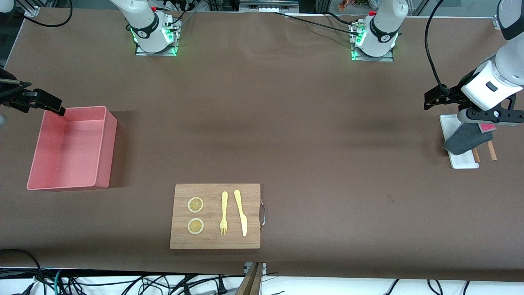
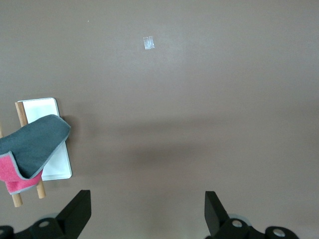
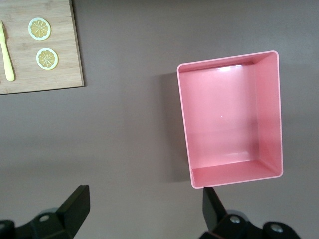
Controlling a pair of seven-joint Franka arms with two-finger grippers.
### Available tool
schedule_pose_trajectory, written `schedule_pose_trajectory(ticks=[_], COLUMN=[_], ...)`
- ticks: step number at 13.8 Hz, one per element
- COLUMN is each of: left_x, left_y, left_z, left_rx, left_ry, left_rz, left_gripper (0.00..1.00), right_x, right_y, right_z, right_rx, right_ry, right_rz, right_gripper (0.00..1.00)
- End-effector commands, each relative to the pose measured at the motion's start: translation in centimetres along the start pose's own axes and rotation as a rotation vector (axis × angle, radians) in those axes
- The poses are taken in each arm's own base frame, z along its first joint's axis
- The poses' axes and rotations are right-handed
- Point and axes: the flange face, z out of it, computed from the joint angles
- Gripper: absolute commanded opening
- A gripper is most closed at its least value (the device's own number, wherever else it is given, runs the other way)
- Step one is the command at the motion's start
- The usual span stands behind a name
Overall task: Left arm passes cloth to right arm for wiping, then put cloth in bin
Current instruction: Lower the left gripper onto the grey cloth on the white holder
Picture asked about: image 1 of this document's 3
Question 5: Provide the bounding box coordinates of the grey and pink cloth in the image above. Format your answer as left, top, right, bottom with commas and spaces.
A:
443, 121, 497, 156

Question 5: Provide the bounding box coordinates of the pink plastic bin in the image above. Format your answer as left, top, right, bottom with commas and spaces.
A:
27, 106, 118, 191

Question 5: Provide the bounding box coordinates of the white rectangular tray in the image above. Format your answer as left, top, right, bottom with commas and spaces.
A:
440, 114, 479, 169

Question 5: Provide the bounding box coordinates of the grey power strip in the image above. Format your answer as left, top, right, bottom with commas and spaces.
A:
239, 0, 300, 13

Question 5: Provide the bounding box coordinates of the yellow plastic fork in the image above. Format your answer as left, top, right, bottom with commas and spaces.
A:
220, 191, 228, 236

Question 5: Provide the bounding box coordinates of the yellow plastic knife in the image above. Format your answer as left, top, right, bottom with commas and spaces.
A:
234, 189, 248, 237

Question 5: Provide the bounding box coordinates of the wooden cutting board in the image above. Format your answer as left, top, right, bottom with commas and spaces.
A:
170, 183, 261, 250

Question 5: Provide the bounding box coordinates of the wooden plank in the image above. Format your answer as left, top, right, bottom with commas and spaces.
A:
235, 262, 264, 295

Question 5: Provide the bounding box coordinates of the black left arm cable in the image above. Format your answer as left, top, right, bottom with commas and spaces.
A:
425, 0, 465, 104

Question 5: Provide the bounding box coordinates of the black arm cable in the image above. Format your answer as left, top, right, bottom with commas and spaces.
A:
23, 0, 73, 28
425, 0, 465, 104

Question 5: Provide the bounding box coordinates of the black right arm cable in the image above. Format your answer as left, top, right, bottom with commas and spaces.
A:
23, 0, 73, 28

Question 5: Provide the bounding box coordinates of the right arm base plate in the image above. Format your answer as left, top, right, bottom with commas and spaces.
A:
135, 14, 181, 57

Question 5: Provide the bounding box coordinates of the black cable on table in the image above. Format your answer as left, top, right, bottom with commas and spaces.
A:
273, 11, 363, 35

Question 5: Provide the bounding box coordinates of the thick black floor cable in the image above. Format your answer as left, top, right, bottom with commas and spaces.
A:
0, 249, 43, 295

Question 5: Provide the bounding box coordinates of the small metal bracket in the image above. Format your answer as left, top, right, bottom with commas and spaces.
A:
243, 262, 267, 275

